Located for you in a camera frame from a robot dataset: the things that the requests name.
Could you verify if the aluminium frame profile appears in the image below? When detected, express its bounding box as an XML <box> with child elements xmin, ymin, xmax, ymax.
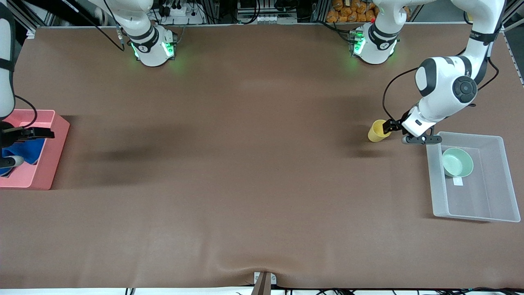
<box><xmin>503</xmin><ymin>18</ymin><xmax>524</xmax><ymax>33</ymax></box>

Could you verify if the white power strip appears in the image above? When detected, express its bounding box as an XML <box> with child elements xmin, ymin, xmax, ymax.
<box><xmin>161</xmin><ymin>5</ymin><xmax>205</xmax><ymax>25</ymax></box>

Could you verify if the orange snack bags pile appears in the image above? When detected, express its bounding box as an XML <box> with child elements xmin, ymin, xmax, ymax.
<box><xmin>326</xmin><ymin>0</ymin><xmax>379</xmax><ymax>23</ymax></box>

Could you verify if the mint green bowl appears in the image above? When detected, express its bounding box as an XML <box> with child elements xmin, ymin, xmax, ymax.
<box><xmin>442</xmin><ymin>147</ymin><xmax>474</xmax><ymax>178</ymax></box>

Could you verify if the aluminium frame post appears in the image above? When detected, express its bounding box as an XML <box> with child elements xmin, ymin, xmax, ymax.
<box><xmin>10</xmin><ymin>0</ymin><xmax>56</xmax><ymax>30</ymax></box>

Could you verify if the yellow plastic cup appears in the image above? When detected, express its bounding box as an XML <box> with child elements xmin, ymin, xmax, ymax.
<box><xmin>367</xmin><ymin>119</ymin><xmax>392</xmax><ymax>143</ymax></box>

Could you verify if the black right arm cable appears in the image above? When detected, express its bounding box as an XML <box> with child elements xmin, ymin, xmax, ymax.
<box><xmin>14</xmin><ymin>0</ymin><xmax>126</xmax><ymax>129</ymax></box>

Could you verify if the blue cloth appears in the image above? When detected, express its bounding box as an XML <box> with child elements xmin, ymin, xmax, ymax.
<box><xmin>1</xmin><ymin>138</ymin><xmax>47</xmax><ymax>177</ymax></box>

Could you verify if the metal table bracket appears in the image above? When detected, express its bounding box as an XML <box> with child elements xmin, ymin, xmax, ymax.
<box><xmin>254</xmin><ymin>272</ymin><xmax>277</xmax><ymax>295</ymax></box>

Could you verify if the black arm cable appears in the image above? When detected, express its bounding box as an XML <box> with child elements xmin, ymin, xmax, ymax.
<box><xmin>14</xmin><ymin>0</ymin><xmax>126</xmax><ymax>129</ymax></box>
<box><xmin>382</xmin><ymin>45</ymin><xmax>500</xmax><ymax>123</ymax></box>

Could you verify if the pink plastic bin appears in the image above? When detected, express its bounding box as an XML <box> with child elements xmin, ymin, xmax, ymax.
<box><xmin>0</xmin><ymin>109</ymin><xmax>70</xmax><ymax>191</ymax></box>

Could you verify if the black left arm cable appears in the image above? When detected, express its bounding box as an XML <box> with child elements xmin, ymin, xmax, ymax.
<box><xmin>382</xmin><ymin>45</ymin><xmax>500</xmax><ymax>123</ymax></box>

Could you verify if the clear plastic bin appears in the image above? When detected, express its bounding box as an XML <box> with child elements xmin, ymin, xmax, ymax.
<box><xmin>426</xmin><ymin>131</ymin><xmax>521</xmax><ymax>223</ymax></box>

